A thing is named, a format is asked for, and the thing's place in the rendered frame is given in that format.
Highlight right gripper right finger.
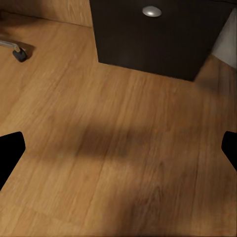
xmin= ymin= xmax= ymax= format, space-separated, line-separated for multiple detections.
xmin=221 ymin=131 xmax=237 ymax=171

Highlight swivel chair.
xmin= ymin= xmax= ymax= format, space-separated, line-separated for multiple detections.
xmin=0 ymin=40 xmax=28 ymax=62

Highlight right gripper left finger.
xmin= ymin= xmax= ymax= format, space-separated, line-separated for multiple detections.
xmin=0 ymin=131 xmax=26 ymax=191

